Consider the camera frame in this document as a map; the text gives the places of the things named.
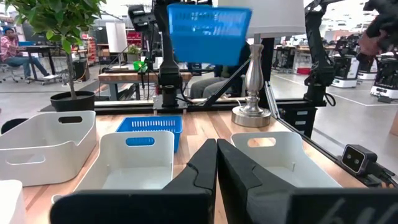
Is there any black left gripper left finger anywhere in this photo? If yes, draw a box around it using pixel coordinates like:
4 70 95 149
49 139 218 224

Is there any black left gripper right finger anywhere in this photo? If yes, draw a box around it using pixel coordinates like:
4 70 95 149
217 139 398 224

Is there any blue slotted plastic basket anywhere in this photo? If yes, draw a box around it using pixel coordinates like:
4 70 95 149
167 3 252 67
115 115 183 153

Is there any black drawer cabinet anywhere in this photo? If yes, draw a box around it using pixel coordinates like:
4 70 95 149
278 107 318 138

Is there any person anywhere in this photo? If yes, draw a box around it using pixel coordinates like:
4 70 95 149
0 27 50 80
189 40 249 99

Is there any wooden background table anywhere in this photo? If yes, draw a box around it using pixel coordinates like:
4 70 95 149
98 71 193 101

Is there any green potted plant black pot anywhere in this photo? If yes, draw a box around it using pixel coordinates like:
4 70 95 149
4 0 106 112

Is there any green plastic basket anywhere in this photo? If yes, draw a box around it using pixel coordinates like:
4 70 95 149
132 60 147 72

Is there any small plant white pot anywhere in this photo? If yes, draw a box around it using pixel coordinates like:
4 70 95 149
126 44 143 63

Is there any white-based mobile robot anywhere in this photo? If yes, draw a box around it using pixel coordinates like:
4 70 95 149
331 34 361 88
369 52 398 100

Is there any white background lamp shade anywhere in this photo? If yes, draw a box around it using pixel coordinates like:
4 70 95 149
105 22 128 53

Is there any black round object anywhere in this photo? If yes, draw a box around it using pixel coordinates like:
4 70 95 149
1 118 29 135

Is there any person's hand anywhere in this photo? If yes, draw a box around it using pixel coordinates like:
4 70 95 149
357 29 389 58

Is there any black office desk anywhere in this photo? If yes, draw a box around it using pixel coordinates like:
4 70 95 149
18 45 62 85

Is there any office chair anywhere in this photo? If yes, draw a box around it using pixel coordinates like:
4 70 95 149
0 63 20 83

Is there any black table-level camera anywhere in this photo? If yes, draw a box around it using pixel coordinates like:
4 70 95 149
341 144 379 177

